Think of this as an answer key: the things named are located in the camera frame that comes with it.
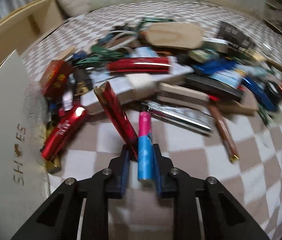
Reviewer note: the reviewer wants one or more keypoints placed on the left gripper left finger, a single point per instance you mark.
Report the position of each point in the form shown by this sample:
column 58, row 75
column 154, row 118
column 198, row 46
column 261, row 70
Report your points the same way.
column 78, row 209

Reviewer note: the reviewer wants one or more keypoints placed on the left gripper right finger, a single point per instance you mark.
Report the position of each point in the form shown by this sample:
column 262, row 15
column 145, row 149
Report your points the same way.
column 202, row 208

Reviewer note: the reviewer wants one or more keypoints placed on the pink blue lighter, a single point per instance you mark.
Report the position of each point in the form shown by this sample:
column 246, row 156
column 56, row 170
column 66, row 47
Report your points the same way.
column 145, row 146

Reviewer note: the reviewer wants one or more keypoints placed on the checkered bed sheet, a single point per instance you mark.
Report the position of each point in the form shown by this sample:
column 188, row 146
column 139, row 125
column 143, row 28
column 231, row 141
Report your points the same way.
column 255, row 180

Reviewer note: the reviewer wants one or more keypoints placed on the white shoe box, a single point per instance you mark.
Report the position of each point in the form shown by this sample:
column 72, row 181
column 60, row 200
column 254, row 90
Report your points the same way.
column 23, row 118

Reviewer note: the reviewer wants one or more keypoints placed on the brown pen gold tip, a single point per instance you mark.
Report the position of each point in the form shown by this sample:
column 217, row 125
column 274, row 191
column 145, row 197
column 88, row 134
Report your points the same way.
column 224, row 133

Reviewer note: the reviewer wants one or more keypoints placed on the silver harmonica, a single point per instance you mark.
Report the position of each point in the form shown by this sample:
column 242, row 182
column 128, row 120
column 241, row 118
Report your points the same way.
column 187, row 118

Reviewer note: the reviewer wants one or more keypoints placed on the red foil tube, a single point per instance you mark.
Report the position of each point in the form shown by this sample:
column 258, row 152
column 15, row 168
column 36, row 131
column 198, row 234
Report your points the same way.
column 113, row 109

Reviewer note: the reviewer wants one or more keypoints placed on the red cigarette box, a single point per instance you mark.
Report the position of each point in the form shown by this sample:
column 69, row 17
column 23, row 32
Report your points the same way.
column 54, row 80

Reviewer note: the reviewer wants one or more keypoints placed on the red lighter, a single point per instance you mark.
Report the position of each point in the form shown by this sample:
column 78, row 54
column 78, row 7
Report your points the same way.
column 151, row 65

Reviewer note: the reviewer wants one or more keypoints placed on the brown hair claw clip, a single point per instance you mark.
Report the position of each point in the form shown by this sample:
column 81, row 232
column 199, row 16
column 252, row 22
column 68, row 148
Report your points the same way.
column 236, row 38

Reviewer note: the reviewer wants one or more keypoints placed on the oval wooden block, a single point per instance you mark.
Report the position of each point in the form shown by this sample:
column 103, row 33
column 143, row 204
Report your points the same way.
column 175, row 35

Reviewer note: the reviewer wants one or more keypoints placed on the wooden bedside shelf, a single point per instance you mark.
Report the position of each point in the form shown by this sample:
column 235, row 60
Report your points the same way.
column 26, row 25

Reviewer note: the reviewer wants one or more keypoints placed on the fluffy white pillow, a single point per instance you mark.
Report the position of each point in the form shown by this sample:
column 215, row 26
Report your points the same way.
column 74, row 8

